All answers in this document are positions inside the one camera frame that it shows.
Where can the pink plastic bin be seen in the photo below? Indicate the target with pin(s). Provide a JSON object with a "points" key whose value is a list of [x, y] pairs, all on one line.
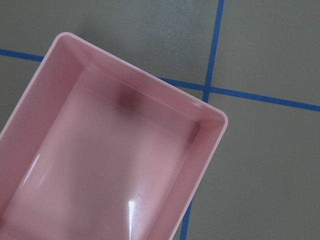
{"points": [[98, 149]]}

